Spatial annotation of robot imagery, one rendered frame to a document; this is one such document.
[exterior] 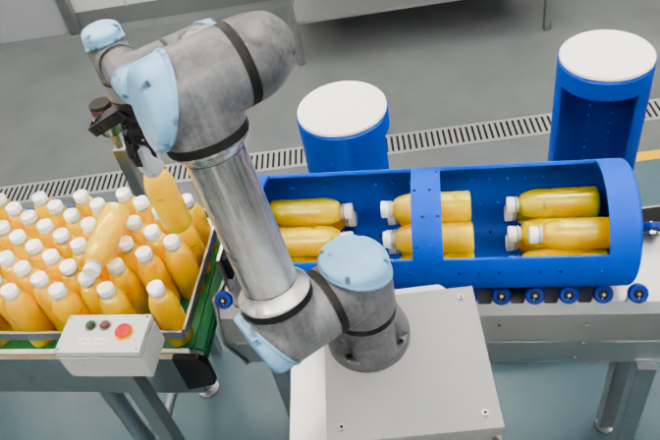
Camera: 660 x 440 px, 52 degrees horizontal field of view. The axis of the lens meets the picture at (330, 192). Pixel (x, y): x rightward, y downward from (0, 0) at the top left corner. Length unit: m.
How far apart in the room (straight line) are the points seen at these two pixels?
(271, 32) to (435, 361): 0.65
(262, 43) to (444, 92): 3.03
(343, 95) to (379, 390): 1.15
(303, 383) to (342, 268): 0.33
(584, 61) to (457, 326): 1.18
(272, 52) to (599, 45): 1.57
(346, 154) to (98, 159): 2.24
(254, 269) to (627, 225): 0.82
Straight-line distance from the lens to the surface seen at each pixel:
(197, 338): 1.76
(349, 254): 1.09
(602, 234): 1.55
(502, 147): 3.48
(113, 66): 1.26
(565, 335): 1.73
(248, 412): 2.67
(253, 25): 0.88
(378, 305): 1.11
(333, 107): 2.09
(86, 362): 1.63
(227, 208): 0.92
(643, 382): 2.03
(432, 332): 1.26
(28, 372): 2.00
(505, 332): 1.71
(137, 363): 1.58
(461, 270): 1.50
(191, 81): 0.83
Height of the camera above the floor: 2.27
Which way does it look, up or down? 43 degrees down
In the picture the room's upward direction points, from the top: 12 degrees counter-clockwise
